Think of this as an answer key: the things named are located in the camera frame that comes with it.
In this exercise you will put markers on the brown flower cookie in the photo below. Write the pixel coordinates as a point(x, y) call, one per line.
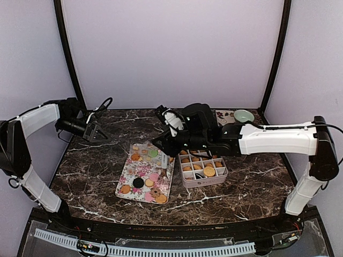
point(155, 192)

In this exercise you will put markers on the white cable duct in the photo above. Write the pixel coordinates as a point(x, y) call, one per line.
point(131, 247)

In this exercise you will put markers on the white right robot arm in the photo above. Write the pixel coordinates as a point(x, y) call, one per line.
point(196, 128)

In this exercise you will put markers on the metal tongs white handle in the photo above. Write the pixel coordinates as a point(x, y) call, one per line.
point(163, 178)

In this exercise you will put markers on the green ceramic bowl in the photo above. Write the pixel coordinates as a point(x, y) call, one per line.
point(243, 116)

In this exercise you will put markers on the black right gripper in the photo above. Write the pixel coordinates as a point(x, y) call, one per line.
point(168, 148)

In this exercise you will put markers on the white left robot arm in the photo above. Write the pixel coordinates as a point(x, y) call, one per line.
point(16, 160)

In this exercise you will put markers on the left black frame post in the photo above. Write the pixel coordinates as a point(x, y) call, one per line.
point(67, 51)

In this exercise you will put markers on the large embossed round biscuit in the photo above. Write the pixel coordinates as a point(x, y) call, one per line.
point(209, 171)

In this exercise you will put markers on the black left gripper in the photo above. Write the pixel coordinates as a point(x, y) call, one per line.
point(92, 133)

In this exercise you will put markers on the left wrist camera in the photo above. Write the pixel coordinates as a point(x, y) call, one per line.
point(97, 112)

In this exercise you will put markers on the compartment cookie box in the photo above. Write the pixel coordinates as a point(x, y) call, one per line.
point(200, 168)

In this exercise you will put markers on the orange chip cookie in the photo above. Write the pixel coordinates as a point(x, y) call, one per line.
point(135, 157)

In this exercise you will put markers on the floral square coaster plate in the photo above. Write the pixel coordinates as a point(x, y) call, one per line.
point(225, 117)

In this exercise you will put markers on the floral cookie tray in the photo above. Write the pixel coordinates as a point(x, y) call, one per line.
point(143, 168)

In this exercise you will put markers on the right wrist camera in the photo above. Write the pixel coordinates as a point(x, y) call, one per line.
point(170, 118)

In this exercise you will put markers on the pink round cookie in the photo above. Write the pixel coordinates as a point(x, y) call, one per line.
point(154, 177)

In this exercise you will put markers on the black chocolate sandwich cookie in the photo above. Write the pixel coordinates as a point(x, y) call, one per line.
point(138, 182)

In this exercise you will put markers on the green round cookie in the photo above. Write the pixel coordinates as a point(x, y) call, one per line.
point(153, 153)

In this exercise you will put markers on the right black frame post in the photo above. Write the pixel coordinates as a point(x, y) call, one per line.
point(277, 56)

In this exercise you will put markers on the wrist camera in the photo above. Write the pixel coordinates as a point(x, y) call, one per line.
point(97, 112)
point(170, 118)

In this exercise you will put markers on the black frame post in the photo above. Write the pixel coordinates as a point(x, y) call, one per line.
point(277, 56)
point(67, 51)

